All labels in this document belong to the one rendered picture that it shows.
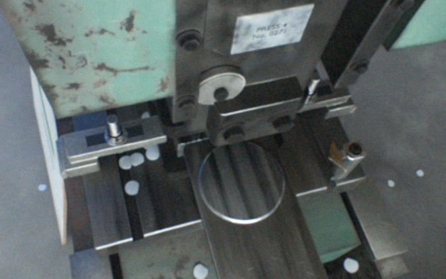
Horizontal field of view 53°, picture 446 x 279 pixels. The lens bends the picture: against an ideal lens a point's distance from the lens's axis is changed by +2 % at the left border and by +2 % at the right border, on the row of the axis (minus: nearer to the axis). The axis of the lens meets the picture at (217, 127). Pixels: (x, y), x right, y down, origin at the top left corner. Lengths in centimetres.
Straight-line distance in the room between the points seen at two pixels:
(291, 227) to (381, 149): 107
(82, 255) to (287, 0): 53
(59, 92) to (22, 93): 135
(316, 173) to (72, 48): 54
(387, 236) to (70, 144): 54
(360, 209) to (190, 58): 55
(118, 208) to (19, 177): 87
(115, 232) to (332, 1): 46
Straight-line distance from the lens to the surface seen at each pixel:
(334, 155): 69
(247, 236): 62
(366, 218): 83
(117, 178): 73
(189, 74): 37
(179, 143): 66
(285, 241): 63
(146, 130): 70
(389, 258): 86
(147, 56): 32
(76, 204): 81
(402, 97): 182
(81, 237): 80
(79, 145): 70
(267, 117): 50
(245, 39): 41
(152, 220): 70
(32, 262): 146
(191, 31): 32
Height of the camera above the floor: 138
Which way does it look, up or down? 62 degrees down
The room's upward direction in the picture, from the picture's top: 11 degrees clockwise
